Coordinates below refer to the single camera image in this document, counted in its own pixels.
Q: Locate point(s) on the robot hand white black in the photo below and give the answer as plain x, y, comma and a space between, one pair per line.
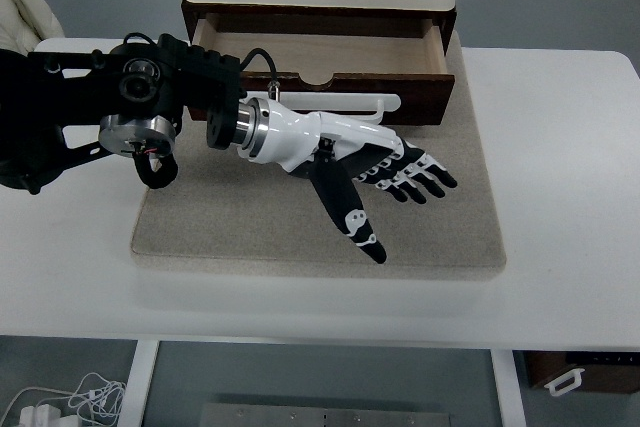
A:
295, 139

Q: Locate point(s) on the grey felt mat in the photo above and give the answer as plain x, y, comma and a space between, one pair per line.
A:
250, 227

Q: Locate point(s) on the white table leg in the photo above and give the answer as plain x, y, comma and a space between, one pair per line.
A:
507, 387
137, 382

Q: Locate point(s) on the cream padded fabric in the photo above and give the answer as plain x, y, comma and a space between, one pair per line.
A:
25, 12

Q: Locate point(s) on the white charger plug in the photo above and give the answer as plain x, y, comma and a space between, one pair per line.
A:
40, 416

